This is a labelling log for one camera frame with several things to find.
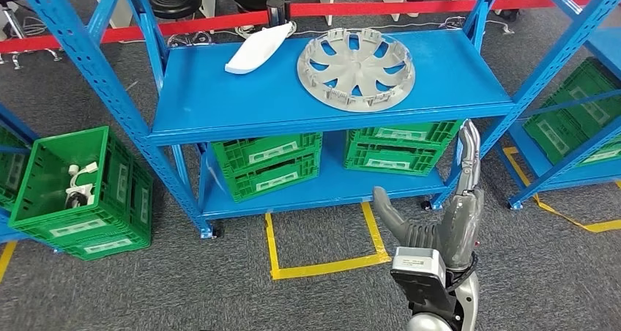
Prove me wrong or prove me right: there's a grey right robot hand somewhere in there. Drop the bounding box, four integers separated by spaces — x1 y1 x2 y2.
372 119 485 272

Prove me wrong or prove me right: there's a grey plastic wheel hubcap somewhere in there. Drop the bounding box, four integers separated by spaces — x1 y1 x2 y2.
297 26 417 114

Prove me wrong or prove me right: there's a blue metal shelf rack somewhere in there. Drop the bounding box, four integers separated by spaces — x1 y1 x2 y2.
0 103 64 255
13 0 621 240
499 0 621 209

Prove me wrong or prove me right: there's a white plastic cover part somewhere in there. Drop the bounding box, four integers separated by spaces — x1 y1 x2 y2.
224 21 295 75

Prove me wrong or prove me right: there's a yellow floor tape square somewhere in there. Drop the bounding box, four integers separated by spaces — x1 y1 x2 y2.
0 241 18 283
502 146 621 234
264 201 392 281

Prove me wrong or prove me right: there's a red barrier belt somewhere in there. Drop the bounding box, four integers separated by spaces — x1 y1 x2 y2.
0 10 270 56
289 0 594 18

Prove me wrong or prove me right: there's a black round stool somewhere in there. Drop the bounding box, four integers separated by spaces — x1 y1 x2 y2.
148 0 204 48

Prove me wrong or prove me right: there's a green open plastic crate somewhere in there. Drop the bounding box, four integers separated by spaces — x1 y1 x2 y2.
8 125 143 250

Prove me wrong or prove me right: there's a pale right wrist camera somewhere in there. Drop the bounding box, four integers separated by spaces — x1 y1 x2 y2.
390 246 457 320

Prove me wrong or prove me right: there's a black stanchion post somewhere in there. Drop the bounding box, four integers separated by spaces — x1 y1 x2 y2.
265 0 291 28

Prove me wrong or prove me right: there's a white charger with cable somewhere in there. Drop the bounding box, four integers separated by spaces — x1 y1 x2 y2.
67 161 99 189

